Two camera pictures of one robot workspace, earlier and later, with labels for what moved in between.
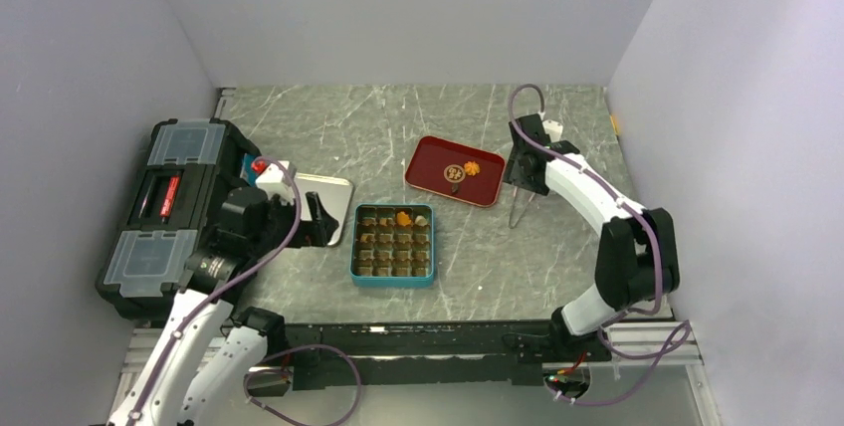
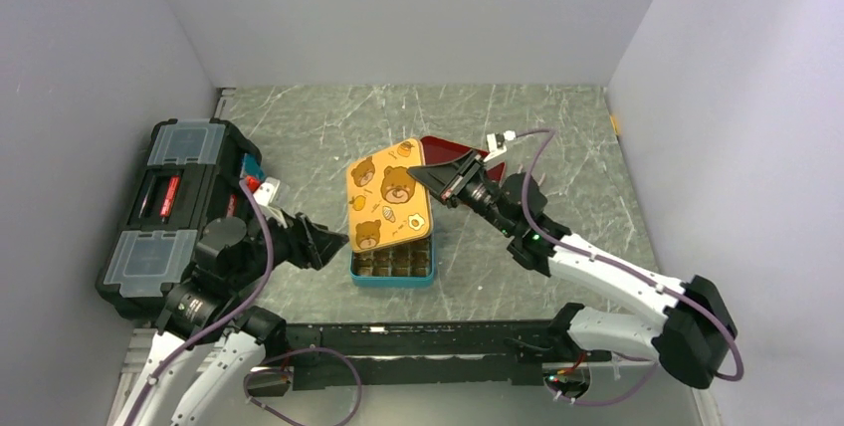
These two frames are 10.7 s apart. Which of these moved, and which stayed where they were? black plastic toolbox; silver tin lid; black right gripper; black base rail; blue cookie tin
Moved: black right gripper; silver tin lid
Stayed: blue cookie tin; black base rail; black plastic toolbox
